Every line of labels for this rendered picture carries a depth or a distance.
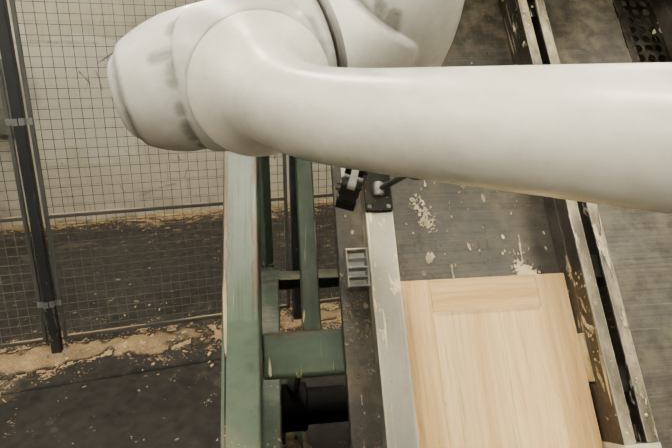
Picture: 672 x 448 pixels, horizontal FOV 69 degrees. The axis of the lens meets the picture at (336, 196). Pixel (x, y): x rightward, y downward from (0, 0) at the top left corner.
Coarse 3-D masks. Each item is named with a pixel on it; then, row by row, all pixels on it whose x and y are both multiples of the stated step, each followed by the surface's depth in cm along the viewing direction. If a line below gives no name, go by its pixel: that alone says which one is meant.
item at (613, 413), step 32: (512, 0) 106; (512, 32) 107; (544, 32) 102; (544, 64) 101; (576, 224) 87; (576, 256) 86; (608, 256) 86; (576, 288) 86; (608, 288) 84; (576, 320) 87; (608, 320) 84; (608, 352) 80; (608, 384) 79; (640, 384) 79; (608, 416) 79; (640, 416) 77
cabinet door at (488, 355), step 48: (432, 288) 86; (480, 288) 87; (528, 288) 88; (432, 336) 83; (480, 336) 84; (528, 336) 85; (576, 336) 86; (432, 384) 81; (480, 384) 82; (528, 384) 82; (576, 384) 83; (432, 432) 78; (480, 432) 79; (528, 432) 80; (576, 432) 80
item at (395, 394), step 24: (360, 192) 92; (384, 216) 88; (384, 240) 86; (384, 264) 85; (384, 288) 83; (384, 312) 82; (384, 336) 80; (384, 360) 79; (408, 360) 80; (384, 384) 78; (408, 384) 78; (384, 408) 77; (408, 408) 77; (384, 432) 77; (408, 432) 76
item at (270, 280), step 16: (272, 272) 196; (288, 272) 197; (320, 272) 197; (336, 272) 197; (272, 288) 182; (288, 288) 200; (272, 304) 170; (272, 320) 159; (272, 384) 127; (304, 384) 138; (272, 400) 121; (288, 400) 133; (304, 400) 133; (320, 400) 135; (336, 400) 135; (272, 416) 116; (288, 416) 132; (304, 416) 132; (320, 416) 134; (336, 416) 135; (272, 432) 111
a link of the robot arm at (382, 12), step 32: (320, 0) 37; (352, 0) 37; (384, 0) 36; (416, 0) 36; (448, 0) 37; (352, 32) 37; (384, 32) 37; (416, 32) 38; (448, 32) 39; (352, 64) 38; (384, 64) 39; (416, 64) 41
